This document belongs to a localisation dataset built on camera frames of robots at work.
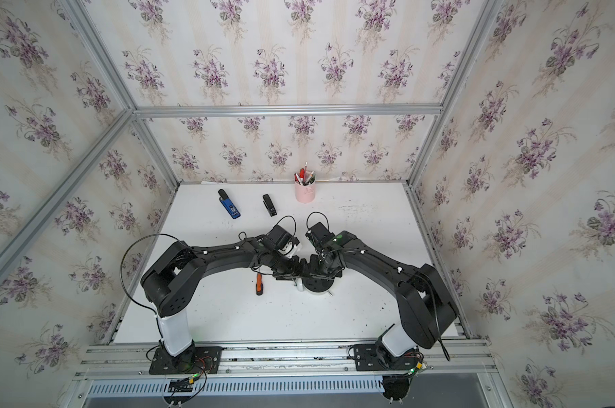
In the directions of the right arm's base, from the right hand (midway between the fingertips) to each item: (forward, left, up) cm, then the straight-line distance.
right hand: (318, 275), depth 84 cm
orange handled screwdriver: (-2, +20, -4) cm, 21 cm away
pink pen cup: (+38, +6, -1) cm, 38 cm away
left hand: (0, +4, -3) cm, 5 cm away
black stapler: (+33, +21, -3) cm, 39 cm away
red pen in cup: (+45, +6, +6) cm, 45 cm away
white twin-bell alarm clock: (-3, +1, -2) cm, 4 cm away
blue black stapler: (+31, +38, -3) cm, 49 cm away
